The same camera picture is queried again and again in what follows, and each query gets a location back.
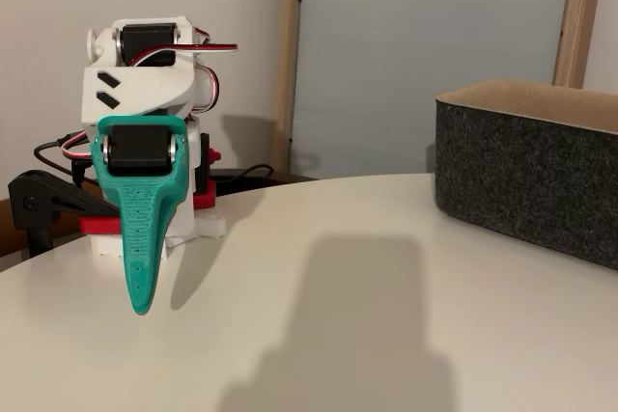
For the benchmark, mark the teal gripper black servo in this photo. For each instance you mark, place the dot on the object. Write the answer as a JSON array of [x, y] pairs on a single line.
[[137, 151]]

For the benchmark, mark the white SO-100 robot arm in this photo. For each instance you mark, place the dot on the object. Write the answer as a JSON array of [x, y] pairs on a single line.
[[145, 89]]

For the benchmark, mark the grey felt box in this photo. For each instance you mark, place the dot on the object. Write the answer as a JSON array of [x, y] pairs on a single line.
[[521, 180]]

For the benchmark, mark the black clamp red knob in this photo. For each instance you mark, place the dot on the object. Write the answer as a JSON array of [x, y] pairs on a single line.
[[205, 195]]

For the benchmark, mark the black clamp red pad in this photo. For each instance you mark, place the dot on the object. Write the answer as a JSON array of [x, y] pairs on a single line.
[[38, 200]]

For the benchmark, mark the dark brown chair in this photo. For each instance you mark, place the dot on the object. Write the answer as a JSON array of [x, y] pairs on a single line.
[[4, 233], [289, 177]]

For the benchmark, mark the frosted panel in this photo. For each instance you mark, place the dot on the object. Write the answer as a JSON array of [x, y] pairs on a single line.
[[410, 45]]

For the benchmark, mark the light wooden post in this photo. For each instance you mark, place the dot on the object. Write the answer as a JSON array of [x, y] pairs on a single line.
[[577, 21], [287, 69]]

